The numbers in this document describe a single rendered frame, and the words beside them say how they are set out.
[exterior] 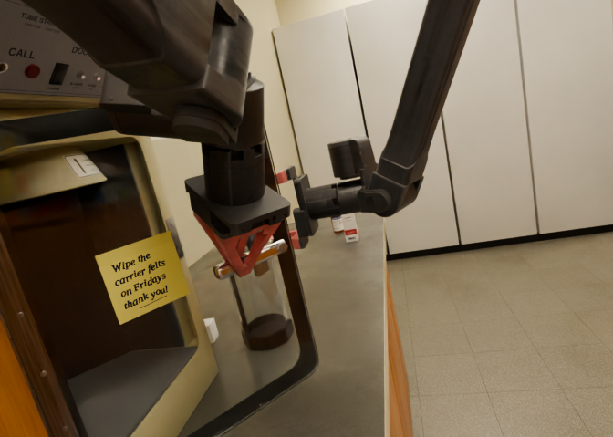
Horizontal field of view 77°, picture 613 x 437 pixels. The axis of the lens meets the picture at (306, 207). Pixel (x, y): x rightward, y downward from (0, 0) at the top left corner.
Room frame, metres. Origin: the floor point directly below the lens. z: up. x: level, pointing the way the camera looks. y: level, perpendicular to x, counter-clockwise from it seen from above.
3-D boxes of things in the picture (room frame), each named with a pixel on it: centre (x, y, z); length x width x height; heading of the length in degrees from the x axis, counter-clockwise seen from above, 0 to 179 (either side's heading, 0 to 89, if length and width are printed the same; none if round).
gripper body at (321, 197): (0.66, -0.03, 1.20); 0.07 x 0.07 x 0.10; 76
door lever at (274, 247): (0.43, 0.08, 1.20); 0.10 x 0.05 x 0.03; 124
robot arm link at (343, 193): (0.65, -0.08, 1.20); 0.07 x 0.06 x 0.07; 76
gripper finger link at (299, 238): (0.68, 0.04, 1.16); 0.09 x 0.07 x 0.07; 76
